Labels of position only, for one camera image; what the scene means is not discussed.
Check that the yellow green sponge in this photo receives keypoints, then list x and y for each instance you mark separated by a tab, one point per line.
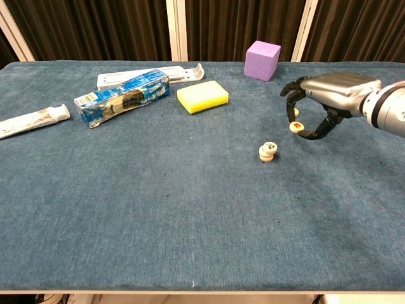
202	95

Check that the white upright frame post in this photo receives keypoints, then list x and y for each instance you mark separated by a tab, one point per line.
177	30

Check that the blue cookie package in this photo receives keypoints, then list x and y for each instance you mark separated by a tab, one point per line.
126	96

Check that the white plastic holder bracket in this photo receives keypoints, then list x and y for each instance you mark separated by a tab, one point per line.
185	73

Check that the white round object under table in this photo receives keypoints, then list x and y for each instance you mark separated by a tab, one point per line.
53	299

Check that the white toothpaste tube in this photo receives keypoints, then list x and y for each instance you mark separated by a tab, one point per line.
28	121

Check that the white slanted frame post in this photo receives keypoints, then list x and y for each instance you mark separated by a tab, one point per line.
16	31

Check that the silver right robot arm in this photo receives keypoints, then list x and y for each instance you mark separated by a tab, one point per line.
387	109

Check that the purple foam cube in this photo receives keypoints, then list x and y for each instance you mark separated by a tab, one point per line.
262	60

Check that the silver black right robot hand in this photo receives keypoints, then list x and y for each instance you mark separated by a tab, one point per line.
338	92

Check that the dark pleated curtain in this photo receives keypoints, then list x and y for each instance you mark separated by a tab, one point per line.
95	28

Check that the white leaning frame post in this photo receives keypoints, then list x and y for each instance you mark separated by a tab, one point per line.
304	31

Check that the blue table cloth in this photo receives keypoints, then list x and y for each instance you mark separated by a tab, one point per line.
158	196

